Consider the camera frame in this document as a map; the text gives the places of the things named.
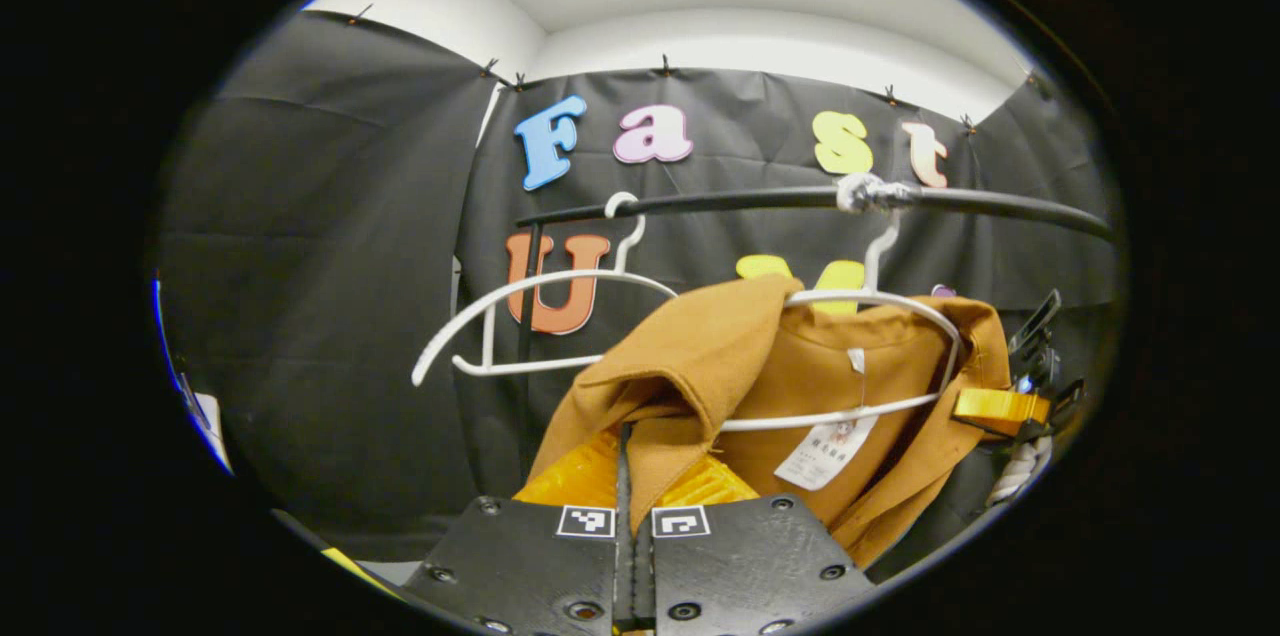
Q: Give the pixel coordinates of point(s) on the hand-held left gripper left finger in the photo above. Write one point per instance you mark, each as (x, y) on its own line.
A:
(624, 476)

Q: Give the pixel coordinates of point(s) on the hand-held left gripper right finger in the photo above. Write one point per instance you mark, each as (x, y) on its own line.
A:
(740, 566)

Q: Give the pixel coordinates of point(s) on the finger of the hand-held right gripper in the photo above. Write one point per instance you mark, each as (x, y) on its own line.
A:
(1000, 408)

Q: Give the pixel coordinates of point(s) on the brown jacket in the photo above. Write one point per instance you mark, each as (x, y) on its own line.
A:
(700, 356)

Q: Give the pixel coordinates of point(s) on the white clothes hanger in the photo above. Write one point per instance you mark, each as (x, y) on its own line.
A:
(870, 295)
(530, 366)

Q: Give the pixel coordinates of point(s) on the black clothes rack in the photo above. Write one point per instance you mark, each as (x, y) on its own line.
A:
(740, 200)

